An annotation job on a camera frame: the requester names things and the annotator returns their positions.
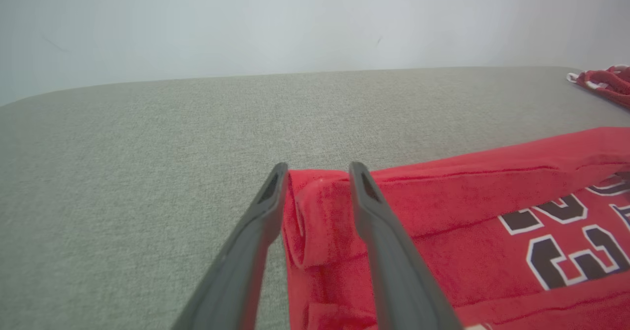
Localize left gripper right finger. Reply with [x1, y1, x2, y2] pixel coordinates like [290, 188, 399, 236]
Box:
[348, 161, 464, 330]

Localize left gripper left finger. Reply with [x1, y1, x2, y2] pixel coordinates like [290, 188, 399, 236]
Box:
[171, 162, 290, 330]

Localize red jersey with black lettering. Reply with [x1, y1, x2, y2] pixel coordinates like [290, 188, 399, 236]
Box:
[282, 127, 630, 330]

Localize red shorts with white stripe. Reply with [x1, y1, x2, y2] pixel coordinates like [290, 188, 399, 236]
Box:
[566, 64, 630, 108]

